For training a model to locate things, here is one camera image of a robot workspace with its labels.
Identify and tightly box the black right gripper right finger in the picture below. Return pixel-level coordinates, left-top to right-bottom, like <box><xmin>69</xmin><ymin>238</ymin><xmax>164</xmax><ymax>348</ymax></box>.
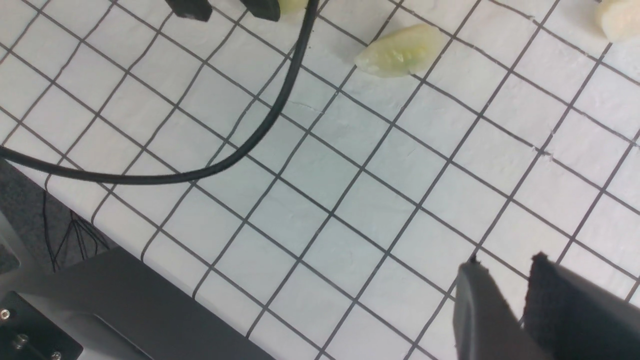
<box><xmin>523</xmin><ymin>253</ymin><xmax>640</xmax><ymax>360</ymax></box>

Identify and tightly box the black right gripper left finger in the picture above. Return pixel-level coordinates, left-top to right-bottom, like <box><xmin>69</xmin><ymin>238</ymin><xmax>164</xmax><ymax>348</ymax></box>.
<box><xmin>452</xmin><ymin>256</ymin><xmax>551</xmax><ymax>360</ymax></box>

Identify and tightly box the green dumpling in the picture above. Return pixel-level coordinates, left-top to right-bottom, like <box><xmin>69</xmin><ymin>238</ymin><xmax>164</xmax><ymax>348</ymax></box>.
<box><xmin>354</xmin><ymin>23</ymin><xmax>448</xmax><ymax>78</ymax></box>
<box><xmin>278</xmin><ymin>0</ymin><xmax>309</xmax><ymax>16</ymax></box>

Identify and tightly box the white dumpling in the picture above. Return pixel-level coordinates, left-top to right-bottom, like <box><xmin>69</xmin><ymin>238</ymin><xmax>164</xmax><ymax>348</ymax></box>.
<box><xmin>595</xmin><ymin>0</ymin><xmax>640</xmax><ymax>43</ymax></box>

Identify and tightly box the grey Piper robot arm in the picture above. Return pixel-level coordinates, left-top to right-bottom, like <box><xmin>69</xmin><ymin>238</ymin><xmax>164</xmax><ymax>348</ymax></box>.
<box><xmin>1</xmin><ymin>216</ymin><xmax>639</xmax><ymax>360</ymax></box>

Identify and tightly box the checkered white tablecloth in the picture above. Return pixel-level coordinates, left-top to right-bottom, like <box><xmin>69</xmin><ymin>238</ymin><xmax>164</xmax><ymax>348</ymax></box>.
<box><xmin>0</xmin><ymin>0</ymin><xmax>640</xmax><ymax>360</ymax></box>

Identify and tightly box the black cable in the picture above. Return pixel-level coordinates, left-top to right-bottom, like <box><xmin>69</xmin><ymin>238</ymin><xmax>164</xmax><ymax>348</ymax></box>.
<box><xmin>0</xmin><ymin>0</ymin><xmax>321</xmax><ymax>186</ymax></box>

